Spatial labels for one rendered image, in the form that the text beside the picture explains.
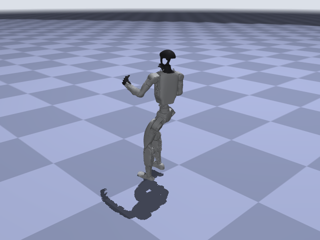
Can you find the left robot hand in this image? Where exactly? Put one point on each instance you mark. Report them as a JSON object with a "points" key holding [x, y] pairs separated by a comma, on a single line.
{"points": [[126, 80]]}

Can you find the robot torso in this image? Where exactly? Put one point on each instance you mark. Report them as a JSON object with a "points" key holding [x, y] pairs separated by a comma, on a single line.
{"points": [[165, 92]]}

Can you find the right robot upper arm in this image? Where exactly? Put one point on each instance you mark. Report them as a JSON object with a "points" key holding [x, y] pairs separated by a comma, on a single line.
{"points": [[180, 84]]}

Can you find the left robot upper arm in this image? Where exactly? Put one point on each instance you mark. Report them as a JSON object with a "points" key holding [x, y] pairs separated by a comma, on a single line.
{"points": [[152, 78]]}

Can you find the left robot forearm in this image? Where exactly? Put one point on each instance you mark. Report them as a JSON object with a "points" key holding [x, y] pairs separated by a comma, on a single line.
{"points": [[134, 90]]}

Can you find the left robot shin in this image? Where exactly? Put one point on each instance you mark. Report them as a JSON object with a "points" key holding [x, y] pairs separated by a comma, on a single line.
{"points": [[148, 161]]}

